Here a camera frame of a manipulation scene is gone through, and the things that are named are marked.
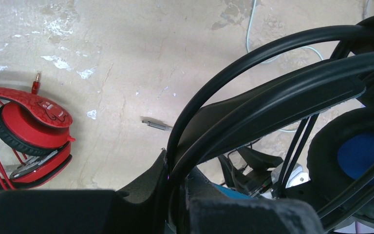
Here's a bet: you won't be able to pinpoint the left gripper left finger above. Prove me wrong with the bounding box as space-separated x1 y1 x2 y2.
0 150 168 234

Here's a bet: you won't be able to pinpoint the black headphone cable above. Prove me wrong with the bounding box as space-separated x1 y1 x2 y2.
276 113 374 227

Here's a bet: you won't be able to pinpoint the black blue headphones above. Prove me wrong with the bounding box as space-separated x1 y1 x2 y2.
159 16 374 234

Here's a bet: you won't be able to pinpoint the red headphones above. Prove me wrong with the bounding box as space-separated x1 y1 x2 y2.
0 81 75 192

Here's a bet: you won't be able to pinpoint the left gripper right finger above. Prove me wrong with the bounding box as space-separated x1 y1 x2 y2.
184 168 324 234

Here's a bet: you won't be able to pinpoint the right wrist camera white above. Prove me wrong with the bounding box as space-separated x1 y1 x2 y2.
271 163 310 198

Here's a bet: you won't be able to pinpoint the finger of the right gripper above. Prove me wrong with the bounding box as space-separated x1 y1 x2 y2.
218 146 283 197

